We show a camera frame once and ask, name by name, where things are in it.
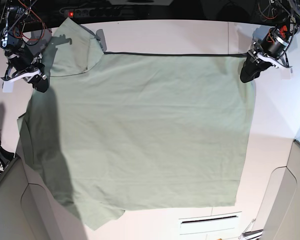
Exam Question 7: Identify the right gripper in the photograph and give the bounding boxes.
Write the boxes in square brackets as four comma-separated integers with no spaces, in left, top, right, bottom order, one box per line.
[1,44,50,93]

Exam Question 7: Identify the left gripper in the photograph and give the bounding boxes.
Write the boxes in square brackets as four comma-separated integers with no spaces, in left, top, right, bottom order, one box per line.
[240,34,292,83]

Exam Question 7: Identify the light green T-shirt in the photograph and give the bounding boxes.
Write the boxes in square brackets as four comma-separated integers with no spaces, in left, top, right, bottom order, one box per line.
[20,19,255,230]

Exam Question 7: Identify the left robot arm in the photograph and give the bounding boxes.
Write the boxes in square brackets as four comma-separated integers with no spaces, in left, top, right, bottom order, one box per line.
[240,0,300,83]

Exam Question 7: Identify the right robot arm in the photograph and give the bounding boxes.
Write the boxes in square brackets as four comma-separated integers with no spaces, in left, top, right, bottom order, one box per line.
[0,0,50,93]

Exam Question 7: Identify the black power strip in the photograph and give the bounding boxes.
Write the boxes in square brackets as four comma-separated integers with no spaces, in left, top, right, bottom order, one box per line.
[59,6,135,18]

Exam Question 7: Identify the grey left side cabinet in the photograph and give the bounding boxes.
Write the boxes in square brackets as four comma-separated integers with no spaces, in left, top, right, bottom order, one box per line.
[0,154,91,240]

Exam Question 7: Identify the grey cabinet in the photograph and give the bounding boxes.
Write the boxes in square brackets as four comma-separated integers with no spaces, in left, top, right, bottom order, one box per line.
[0,154,91,240]
[252,140,300,240]

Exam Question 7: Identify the grey right side cabinet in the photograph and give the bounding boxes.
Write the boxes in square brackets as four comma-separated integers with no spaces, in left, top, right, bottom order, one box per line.
[252,140,300,240]

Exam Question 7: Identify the white slotted panel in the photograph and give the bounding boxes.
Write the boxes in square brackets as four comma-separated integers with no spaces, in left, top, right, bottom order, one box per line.
[179,212,242,235]

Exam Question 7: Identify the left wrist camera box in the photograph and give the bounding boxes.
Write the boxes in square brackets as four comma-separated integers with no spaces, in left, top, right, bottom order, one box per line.
[280,67,293,80]

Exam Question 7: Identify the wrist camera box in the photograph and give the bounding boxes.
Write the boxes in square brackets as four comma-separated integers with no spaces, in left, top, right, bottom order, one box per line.
[2,81,14,93]
[280,67,293,80]

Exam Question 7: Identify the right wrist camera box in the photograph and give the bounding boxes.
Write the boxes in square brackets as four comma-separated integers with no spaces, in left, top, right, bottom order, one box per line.
[2,81,14,93]

